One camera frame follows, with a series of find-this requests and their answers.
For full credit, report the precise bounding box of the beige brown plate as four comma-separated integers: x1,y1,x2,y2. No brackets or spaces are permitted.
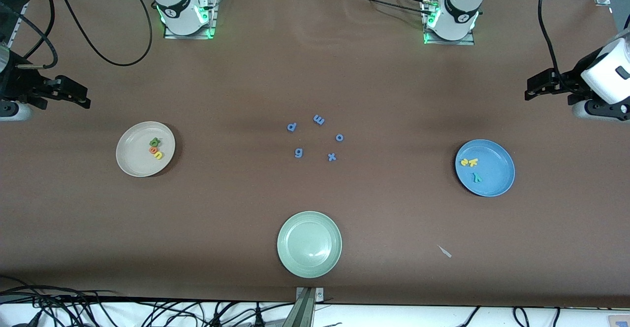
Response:
116,121,176,177

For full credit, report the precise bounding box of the blue plate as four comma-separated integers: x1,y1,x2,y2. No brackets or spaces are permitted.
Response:
455,139,516,197

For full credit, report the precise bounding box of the brown table cover sheet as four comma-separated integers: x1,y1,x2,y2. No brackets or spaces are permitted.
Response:
0,0,630,308

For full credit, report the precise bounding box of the pale green plate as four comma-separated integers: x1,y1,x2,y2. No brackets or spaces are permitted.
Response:
277,211,343,279

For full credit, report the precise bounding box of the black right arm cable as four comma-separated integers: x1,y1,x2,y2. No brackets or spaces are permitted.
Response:
20,0,153,70

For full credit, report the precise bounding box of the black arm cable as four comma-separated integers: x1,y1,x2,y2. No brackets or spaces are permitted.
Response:
20,0,153,70
538,0,567,91

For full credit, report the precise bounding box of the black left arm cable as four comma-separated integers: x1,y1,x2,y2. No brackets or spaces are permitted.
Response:
538,0,567,91

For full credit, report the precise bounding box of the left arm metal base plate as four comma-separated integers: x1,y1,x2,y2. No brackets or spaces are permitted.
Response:
422,0,475,46

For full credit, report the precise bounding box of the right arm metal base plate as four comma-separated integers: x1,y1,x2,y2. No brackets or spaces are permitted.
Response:
163,0,217,39

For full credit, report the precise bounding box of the black cable tangle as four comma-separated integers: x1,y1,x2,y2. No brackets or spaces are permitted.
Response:
0,275,296,327

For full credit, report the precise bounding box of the aluminium camera post bracket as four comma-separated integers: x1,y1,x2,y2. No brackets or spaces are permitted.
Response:
283,287,324,327

